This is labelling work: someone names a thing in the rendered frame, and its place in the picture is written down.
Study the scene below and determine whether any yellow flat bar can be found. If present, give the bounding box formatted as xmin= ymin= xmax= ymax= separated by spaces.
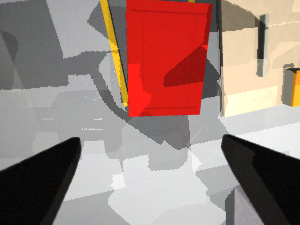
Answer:
xmin=100 ymin=0 xmax=128 ymax=107

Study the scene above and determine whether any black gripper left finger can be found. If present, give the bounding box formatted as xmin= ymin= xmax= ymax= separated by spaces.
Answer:
xmin=0 ymin=137 xmax=82 ymax=225

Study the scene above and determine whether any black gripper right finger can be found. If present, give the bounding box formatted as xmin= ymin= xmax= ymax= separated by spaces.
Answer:
xmin=221 ymin=134 xmax=300 ymax=225

